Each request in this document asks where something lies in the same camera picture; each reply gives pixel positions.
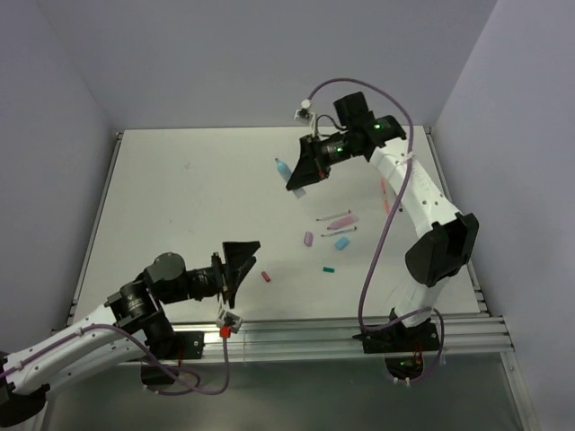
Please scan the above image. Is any pink highlighter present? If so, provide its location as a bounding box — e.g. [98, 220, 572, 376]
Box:
[327, 214, 358, 231]

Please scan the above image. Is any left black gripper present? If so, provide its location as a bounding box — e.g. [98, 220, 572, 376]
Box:
[161, 240, 260, 308]

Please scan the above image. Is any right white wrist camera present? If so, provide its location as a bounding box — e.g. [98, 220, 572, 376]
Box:
[294, 99, 317, 136]

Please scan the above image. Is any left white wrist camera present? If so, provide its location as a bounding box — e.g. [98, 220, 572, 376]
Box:
[216, 303, 243, 339]

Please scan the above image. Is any white thin pen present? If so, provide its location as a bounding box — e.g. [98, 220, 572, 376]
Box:
[315, 209, 351, 222]

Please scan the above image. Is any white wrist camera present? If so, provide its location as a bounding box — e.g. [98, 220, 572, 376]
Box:
[294, 99, 317, 136]
[216, 303, 243, 339]

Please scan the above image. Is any orange pen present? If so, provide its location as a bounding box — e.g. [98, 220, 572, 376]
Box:
[380, 179, 391, 215]

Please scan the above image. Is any teal thin pen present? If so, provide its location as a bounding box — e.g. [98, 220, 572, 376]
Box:
[320, 225, 358, 238]

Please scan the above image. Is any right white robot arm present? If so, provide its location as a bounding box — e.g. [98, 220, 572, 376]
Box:
[287, 92, 479, 350]

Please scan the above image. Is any aluminium rail frame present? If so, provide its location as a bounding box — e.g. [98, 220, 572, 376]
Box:
[22, 127, 540, 431]

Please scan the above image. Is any light blue cap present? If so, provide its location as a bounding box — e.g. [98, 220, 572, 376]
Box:
[334, 237, 350, 251]

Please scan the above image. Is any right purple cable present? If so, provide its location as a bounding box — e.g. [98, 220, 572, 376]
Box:
[307, 78, 447, 384]

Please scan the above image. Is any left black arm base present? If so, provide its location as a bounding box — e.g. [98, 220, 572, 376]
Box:
[140, 331, 204, 390]

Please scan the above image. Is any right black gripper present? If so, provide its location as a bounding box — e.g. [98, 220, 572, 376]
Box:
[287, 130, 360, 191]

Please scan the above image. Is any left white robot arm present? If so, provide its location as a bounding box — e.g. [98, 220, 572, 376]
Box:
[1, 242, 261, 427]

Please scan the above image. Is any purple marker cap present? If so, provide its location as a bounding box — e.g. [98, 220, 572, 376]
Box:
[303, 231, 314, 247]

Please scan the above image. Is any light blue highlighter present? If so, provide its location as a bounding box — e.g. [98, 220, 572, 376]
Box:
[275, 158, 306, 198]

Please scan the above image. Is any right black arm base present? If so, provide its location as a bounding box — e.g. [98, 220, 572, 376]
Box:
[352, 320, 441, 354]

